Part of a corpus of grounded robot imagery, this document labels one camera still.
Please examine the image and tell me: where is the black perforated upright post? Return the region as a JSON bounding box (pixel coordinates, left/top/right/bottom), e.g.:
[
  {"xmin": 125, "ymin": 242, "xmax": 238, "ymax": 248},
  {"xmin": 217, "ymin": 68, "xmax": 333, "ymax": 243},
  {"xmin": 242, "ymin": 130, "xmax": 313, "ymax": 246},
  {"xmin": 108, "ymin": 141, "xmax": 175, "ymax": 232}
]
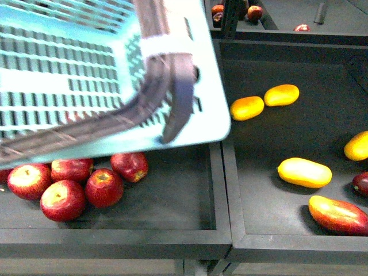
[{"xmin": 221, "ymin": 0, "xmax": 244, "ymax": 39}]

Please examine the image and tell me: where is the dark red fruit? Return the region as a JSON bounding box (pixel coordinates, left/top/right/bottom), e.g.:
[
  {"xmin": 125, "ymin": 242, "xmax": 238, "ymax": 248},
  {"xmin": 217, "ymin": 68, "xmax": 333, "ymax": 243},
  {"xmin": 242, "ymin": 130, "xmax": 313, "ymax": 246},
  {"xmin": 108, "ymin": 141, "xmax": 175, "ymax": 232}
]
[{"xmin": 352, "ymin": 172, "xmax": 368, "ymax": 197}]

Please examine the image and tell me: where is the red orange mango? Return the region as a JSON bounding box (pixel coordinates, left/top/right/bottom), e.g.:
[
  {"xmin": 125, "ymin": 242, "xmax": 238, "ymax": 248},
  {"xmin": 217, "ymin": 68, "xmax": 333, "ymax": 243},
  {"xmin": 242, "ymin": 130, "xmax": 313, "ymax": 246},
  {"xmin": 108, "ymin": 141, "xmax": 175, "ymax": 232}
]
[{"xmin": 308, "ymin": 195, "xmax": 367, "ymax": 236}]

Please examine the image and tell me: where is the red apple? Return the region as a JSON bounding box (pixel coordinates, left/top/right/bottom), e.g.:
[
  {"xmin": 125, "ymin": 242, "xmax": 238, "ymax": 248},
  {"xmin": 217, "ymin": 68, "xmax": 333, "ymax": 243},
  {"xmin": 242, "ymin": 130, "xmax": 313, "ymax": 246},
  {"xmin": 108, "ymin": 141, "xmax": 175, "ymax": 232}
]
[
  {"xmin": 40, "ymin": 180, "xmax": 87, "ymax": 222},
  {"xmin": 51, "ymin": 158, "xmax": 94, "ymax": 183},
  {"xmin": 7, "ymin": 163, "xmax": 52, "ymax": 200},
  {"xmin": 85, "ymin": 168, "xmax": 124, "ymax": 208},
  {"xmin": 110, "ymin": 152, "xmax": 148, "ymax": 183}
]

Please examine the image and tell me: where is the orange yellow mango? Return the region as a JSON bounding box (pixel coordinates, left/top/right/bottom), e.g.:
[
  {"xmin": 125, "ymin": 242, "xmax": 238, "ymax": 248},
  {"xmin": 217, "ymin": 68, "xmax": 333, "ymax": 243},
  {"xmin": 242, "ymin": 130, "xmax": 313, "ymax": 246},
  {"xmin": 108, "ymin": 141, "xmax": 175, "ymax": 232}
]
[{"xmin": 230, "ymin": 96, "xmax": 265, "ymax": 121}]

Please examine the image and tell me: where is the yellow mango at edge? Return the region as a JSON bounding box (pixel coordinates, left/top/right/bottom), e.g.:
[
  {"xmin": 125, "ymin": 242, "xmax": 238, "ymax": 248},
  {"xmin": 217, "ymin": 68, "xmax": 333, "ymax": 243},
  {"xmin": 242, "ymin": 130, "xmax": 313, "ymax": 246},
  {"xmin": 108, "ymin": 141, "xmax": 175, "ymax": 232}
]
[{"xmin": 344, "ymin": 131, "xmax": 367, "ymax": 161}]

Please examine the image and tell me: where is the pale yellow mango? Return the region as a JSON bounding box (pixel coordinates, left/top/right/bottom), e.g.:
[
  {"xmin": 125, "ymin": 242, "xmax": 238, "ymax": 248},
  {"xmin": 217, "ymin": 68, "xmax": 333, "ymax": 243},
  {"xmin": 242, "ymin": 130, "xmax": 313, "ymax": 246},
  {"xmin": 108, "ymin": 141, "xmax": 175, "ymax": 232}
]
[{"xmin": 277, "ymin": 157, "xmax": 332, "ymax": 189}]

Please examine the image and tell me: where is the brown basket handle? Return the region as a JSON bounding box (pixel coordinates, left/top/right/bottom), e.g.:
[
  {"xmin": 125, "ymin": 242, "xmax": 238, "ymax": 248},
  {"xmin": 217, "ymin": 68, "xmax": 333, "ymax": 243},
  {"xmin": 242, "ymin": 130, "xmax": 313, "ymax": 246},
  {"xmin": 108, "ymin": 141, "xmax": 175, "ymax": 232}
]
[{"xmin": 0, "ymin": 0, "xmax": 201, "ymax": 162}]

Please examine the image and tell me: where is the teal plastic shopping basket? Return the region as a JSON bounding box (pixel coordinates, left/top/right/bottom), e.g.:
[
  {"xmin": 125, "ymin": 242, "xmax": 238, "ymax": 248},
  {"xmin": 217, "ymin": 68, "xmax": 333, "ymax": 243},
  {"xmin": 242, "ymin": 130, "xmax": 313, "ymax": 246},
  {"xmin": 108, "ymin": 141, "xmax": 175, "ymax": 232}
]
[{"xmin": 0, "ymin": 0, "xmax": 232, "ymax": 170}]

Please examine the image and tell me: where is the black produce tray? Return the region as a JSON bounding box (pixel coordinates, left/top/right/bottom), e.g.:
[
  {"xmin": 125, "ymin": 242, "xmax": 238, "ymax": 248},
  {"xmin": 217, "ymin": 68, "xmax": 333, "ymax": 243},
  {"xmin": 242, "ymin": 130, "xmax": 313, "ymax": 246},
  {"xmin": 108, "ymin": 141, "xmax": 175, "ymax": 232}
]
[
  {"xmin": 1, "ymin": 143, "xmax": 231, "ymax": 260},
  {"xmin": 214, "ymin": 40, "xmax": 367, "ymax": 265}
]

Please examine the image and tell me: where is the black produce tray left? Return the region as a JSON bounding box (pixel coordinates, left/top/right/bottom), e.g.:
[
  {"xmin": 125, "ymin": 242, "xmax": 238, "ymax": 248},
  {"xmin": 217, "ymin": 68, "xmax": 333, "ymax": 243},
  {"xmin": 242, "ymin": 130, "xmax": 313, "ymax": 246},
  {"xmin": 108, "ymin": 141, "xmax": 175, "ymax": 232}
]
[{"xmin": 1, "ymin": 143, "xmax": 231, "ymax": 260}]

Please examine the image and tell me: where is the white zip tie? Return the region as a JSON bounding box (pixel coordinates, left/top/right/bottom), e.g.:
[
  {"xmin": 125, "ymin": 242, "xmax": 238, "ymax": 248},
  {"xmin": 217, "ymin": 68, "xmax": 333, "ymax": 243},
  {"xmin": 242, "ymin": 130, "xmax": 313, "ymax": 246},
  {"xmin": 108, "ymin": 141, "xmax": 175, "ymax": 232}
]
[{"xmin": 140, "ymin": 34, "xmax": 194, "ymax": 59}]

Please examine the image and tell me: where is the black produce tray right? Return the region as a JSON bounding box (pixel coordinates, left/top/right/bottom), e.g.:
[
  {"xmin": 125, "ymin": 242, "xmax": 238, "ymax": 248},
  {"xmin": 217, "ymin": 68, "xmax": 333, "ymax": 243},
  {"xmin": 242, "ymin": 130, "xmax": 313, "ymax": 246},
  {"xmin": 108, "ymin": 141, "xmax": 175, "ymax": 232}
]
[{"xmin": 214, "ymin": 40, "xmax": 367, "ymax": 265}]

